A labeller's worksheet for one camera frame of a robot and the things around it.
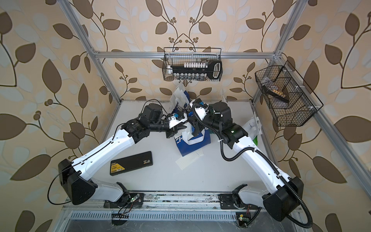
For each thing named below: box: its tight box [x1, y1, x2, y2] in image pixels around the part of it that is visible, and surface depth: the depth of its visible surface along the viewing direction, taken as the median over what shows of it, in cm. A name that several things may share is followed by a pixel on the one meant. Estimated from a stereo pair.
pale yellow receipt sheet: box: [175, 148, 205, 171], surface depth 90 cm
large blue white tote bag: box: [169, 86, 191, 114], surface depth 98 cm
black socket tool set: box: [167, 59, 223, 81], surface depth 86 cm
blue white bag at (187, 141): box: [173, 121, 212, 157], surface depth 77 cm
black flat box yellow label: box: [109, 150, 154, 176], surface depth 88 cm
